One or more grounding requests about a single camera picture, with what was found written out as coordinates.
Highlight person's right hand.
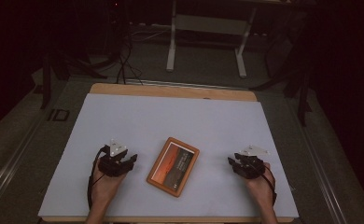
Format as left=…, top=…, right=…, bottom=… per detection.
left=245, top=161, right=275, bottom=206

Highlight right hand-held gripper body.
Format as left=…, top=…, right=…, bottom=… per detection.
left=232, top=144, right=271, bottom=180

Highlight white metal table frame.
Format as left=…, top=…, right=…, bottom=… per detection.
left=166, top=0, right=260, bottom=79

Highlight person's left hand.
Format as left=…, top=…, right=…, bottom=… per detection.
left=91, top=158, right=128, bottom=207

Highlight white table mat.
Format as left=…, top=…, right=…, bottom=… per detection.
left=37, top=92, right=300, bottom=219

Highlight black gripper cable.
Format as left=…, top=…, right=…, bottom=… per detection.
left=87, top=145, right=109, bottom=211
left=258, top=164, right=278, bottom=206

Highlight orange framed picture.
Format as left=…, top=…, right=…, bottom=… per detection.
left=146, top=136, right=201, bottom=198

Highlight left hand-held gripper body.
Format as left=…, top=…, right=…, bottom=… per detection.
left=97, top=138, right=134, bottom=178

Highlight black floor cables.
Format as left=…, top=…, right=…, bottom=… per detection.
left=114, top=27, right=145, bottom=86

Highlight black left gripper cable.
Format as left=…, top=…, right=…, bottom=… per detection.
left=87, top=145, right=109, bottom=211

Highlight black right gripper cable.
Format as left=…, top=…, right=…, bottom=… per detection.
left=258, top=164, right=278, bottom=206

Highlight black stand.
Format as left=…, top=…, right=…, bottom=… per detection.
left=39, top=49, right=108, bottom=110
left=251, top=18, right=315, bottom=127

